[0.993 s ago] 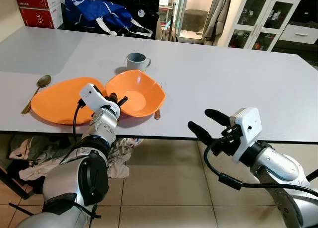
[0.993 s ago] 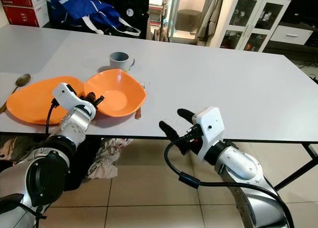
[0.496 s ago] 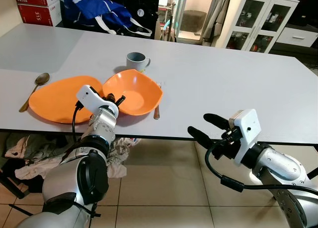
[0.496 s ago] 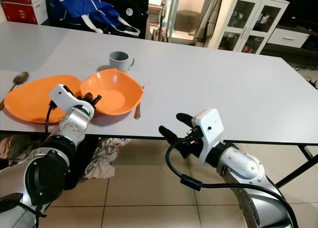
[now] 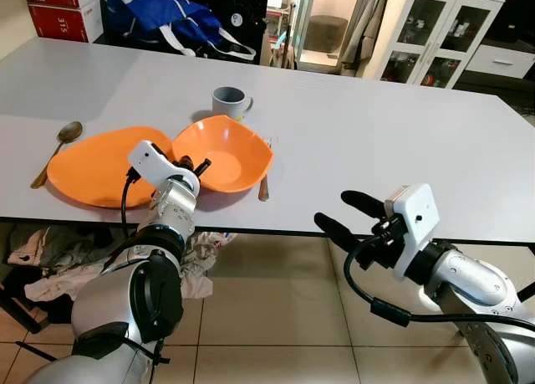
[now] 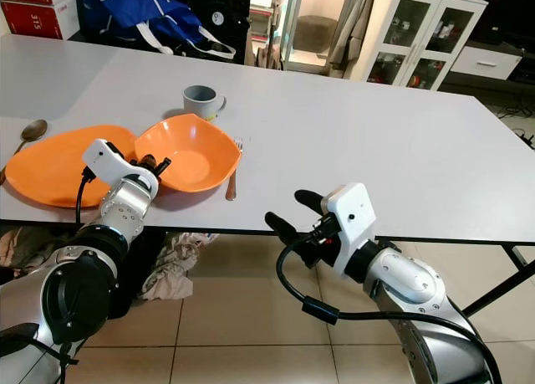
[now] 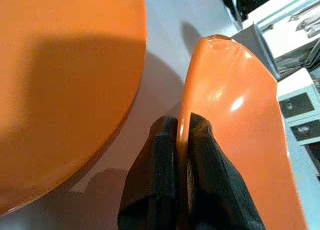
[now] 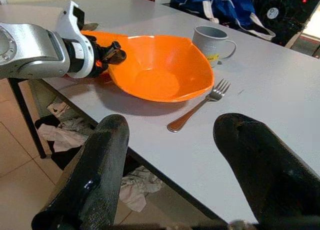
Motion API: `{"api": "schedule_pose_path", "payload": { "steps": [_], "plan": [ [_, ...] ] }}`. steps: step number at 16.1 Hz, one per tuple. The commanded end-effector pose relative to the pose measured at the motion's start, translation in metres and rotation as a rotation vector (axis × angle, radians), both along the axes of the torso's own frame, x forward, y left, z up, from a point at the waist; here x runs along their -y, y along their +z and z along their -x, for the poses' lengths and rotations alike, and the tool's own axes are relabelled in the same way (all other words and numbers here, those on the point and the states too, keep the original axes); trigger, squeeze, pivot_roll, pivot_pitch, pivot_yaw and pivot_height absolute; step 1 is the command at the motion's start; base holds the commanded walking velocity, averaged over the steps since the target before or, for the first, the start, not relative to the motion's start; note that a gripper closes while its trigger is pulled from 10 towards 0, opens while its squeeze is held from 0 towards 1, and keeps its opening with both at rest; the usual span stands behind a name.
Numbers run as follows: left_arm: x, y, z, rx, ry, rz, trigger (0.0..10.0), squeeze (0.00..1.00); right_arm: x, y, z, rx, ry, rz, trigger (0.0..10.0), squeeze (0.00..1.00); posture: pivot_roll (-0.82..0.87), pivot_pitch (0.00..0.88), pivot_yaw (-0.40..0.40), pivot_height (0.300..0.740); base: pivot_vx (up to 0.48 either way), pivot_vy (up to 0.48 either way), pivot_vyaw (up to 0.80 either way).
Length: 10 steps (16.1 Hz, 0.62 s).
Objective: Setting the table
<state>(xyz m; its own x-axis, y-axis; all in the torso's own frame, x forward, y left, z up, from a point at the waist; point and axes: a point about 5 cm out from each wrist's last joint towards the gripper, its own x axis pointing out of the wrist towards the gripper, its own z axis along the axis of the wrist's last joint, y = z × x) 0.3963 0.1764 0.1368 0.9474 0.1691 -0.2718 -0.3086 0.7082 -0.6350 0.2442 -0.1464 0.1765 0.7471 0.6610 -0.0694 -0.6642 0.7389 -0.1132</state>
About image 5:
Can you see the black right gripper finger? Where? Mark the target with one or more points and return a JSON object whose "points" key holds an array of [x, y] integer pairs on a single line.
{"points": [[336, 231], [364, 202]]}

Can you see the orange plastic bowl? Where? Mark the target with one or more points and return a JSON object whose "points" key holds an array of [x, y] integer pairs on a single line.
{"points": [[230, 154]]}

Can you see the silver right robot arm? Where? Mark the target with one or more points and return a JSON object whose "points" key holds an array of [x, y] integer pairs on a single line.
{"points": [[476, 292]]}

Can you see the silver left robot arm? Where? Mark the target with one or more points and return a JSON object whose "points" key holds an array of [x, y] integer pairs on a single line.
{"points": [[109, 304]]}

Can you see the grey ceramic mug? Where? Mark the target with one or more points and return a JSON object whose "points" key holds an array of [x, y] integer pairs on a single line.
{"points": [[227, 106]]}

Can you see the orange plastic plate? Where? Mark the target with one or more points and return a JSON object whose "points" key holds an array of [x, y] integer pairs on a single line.
{"points": [[92, 171]]}

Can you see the crumpled white cloth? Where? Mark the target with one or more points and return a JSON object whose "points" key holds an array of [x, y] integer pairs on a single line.
{"points": [[201, 267]]}

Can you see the brown wooden spoon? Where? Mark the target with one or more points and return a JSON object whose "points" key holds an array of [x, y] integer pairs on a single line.
{"points": [[67, 133]]}

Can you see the blue shopping bag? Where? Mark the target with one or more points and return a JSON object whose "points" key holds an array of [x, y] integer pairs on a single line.
{"points": [[155, 16]]}

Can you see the black table leg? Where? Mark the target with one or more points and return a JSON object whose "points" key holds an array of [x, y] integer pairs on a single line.
{"points": [[527, 292]]}

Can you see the pile of pale clothes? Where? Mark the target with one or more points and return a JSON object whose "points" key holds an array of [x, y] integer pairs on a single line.
{"points": [[54, 263]]}

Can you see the grey round stool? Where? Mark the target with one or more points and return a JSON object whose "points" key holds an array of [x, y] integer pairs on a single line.
{"points": [[324, 34]]}

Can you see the grey hanging coat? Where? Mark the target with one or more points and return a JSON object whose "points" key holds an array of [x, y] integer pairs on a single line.
{"points": [[368, 24]]}

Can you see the white glass-door cabinet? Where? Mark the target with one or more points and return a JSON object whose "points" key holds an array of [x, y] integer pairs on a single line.
{"points": [[435, 33]]}

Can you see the white low drawer unit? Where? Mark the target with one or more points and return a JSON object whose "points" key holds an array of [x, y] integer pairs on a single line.
{"points": [[501, 60]]}

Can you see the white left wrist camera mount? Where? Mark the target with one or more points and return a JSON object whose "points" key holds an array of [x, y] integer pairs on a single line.
{"points": [[150, 160]]}

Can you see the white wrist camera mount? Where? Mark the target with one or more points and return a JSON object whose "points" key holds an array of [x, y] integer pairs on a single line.
{"points": [[414, 221], [150, 160]]}

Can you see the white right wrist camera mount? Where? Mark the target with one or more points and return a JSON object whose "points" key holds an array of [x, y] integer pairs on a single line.
{"points": [[414, 221]]}

